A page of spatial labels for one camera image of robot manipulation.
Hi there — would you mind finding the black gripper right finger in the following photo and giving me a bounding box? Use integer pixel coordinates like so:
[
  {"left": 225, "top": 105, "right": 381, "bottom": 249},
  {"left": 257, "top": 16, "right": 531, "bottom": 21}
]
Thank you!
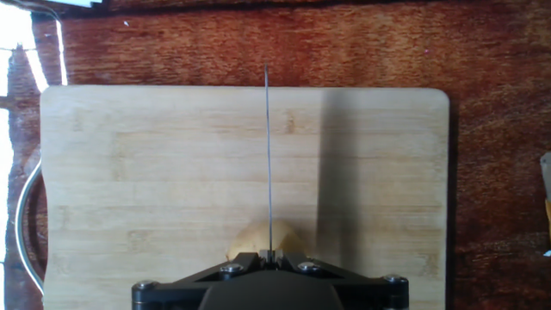
[{"left": 270, "top": 249, "right": 410, "bottom": 310}]

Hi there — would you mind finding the steel chef knife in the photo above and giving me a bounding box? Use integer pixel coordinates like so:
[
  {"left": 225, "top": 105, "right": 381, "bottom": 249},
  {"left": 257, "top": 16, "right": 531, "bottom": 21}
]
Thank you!
[{"left": 263, "top": 63, "right": 275, "bottom": 264}]

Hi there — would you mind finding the small yellow potato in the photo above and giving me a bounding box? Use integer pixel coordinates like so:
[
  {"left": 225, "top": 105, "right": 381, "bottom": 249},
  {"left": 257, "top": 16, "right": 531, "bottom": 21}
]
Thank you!
[{"left": 226, "top": 219, "right": 306, "bottom": 263}]

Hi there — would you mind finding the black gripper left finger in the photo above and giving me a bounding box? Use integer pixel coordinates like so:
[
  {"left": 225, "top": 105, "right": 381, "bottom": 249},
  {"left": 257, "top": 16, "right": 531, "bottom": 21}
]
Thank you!
[{"left": 131, "top": 250, "right": 270, "bottom": 310}]

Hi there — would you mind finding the bamboo cutting board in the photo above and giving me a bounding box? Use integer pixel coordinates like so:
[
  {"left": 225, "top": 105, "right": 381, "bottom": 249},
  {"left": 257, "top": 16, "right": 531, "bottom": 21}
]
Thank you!
[{"left": 15, "top": 84, "right": 451, "bottom": 310}]

